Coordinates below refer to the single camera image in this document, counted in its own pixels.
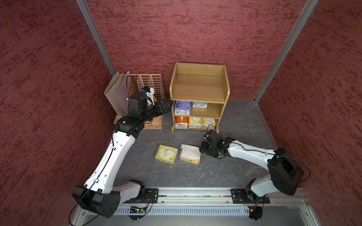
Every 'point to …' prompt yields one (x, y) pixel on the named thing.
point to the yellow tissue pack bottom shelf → (195, 123)
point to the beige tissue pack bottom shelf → (205, 126)
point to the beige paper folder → (110, 93)
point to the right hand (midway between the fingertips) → (202, 153)
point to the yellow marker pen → (172, 129)
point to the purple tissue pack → (182, 108)
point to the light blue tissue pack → (199, 105)
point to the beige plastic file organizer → (154, 81)
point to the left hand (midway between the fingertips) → (166, 107)
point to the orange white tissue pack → (182, 122)
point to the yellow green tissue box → (166, 154)
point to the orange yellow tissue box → (190, 154)
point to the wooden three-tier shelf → (199, 91)
